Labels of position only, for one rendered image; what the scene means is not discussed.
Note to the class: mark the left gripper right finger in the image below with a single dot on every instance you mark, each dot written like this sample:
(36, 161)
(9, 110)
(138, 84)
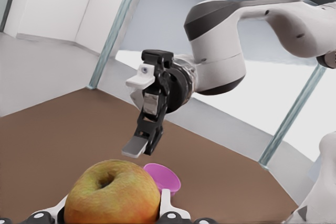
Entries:
(166, 205)

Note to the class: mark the grey-padded finger of the right gripper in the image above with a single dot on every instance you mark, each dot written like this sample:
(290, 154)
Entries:
(151, 127)

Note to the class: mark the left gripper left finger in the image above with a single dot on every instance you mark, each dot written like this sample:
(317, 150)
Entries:
(50, 212)

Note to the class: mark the white-tipped finger of the right gripper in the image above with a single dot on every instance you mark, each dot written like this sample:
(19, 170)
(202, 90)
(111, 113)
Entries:
(141, 77)

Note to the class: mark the yellow-red apple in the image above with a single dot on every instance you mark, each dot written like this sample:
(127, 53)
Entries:
(113, 197)

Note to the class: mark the pink bowl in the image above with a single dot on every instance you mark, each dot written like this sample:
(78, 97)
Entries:
(164, 175)

